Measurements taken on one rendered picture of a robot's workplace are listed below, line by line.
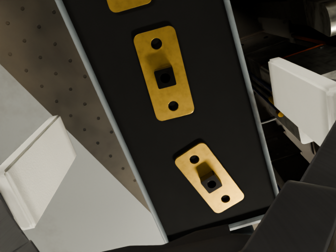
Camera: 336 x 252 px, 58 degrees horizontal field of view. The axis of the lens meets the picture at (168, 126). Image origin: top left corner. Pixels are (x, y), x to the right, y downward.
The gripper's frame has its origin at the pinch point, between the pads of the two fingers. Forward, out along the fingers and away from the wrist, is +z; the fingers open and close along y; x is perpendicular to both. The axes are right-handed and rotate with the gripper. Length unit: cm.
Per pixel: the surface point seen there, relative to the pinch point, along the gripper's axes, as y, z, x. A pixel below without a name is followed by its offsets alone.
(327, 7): 18.1, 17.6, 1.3
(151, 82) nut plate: -1.4, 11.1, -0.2
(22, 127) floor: -83, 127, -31
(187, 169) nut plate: -0.3, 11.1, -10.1
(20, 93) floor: -76, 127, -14
